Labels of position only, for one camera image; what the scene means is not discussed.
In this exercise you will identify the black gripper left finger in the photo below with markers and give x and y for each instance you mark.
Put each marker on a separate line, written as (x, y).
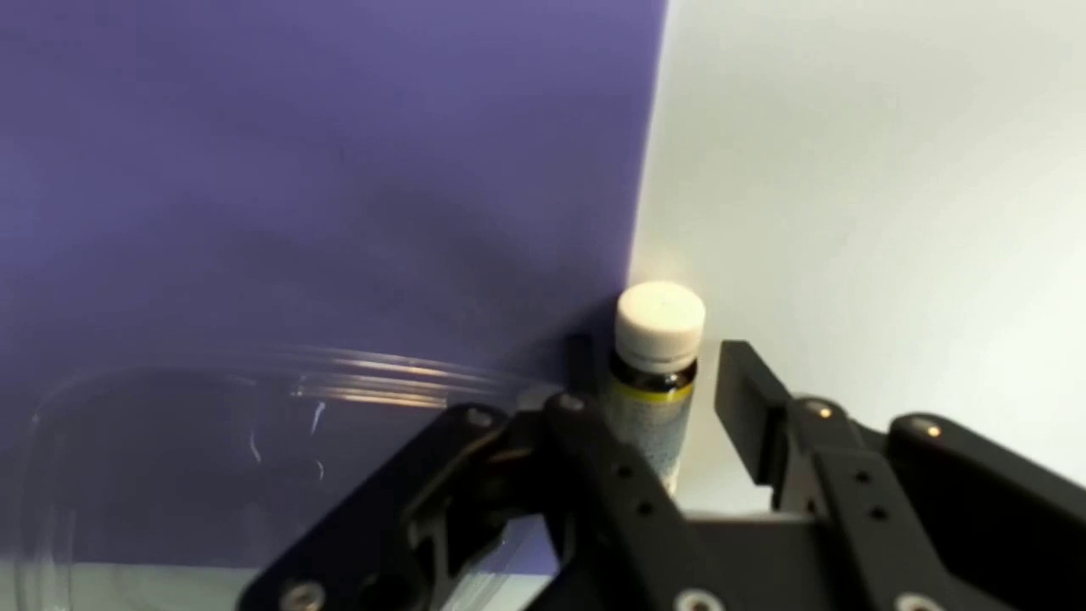
(613, 496)

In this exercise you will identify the small bottle with white cap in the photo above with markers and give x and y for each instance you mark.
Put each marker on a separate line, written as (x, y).
(664, 319)

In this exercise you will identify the purple mat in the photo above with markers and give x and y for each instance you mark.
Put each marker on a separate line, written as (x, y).
(281, 171)

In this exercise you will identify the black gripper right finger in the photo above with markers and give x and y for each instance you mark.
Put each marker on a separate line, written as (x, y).
(902, 510)

